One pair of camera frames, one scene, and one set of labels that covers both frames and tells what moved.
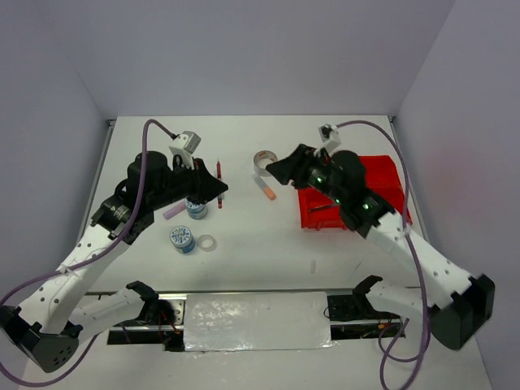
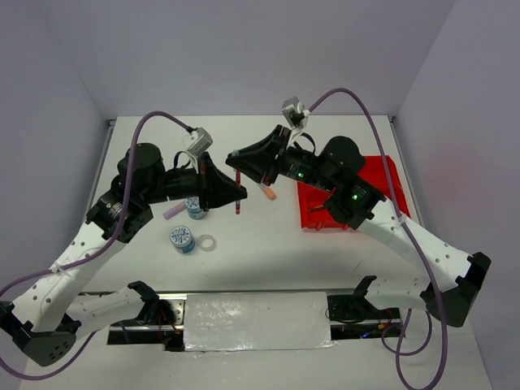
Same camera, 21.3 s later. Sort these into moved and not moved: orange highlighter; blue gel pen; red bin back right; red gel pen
Moved: red gel pen
Not moved: red bin back right; blue gel pen; orange highlighter
